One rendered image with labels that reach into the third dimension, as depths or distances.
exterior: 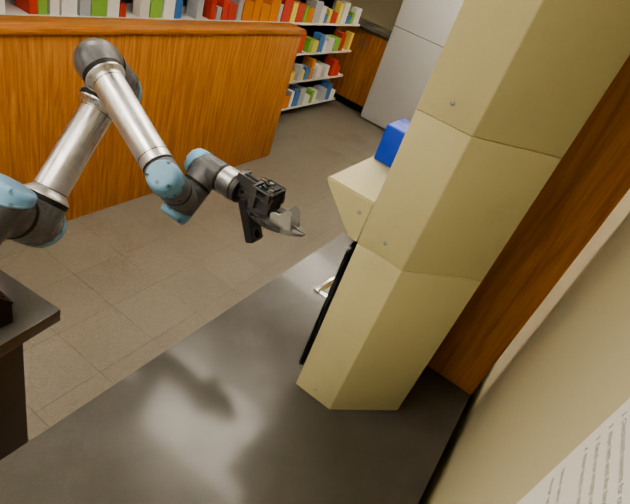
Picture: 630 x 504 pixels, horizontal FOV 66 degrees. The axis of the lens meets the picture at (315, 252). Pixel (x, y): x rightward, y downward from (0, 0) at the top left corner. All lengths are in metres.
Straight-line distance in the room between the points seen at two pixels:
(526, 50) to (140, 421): 1.03
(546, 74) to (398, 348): 0.65
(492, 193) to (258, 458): 0.75
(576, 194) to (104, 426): 1.16
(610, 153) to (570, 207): 0.14
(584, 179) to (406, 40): 5.05
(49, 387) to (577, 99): 2.18
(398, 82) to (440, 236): 5.30
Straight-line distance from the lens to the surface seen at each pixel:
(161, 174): 1.11
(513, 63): 0.86
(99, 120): 1.41
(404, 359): 1.22
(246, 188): 1.20
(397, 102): 6.24
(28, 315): 1.40
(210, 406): 1.23
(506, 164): 0.95
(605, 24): 0.93
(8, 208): 1.26
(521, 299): 1.37
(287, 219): 1.14
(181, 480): 1.13
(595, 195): 1.26
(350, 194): 1.00
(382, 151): 1.17
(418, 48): 6.12
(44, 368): 2.50
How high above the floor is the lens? 1.93
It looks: 34 degrees down
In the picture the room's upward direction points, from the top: 21 degrees clockwise
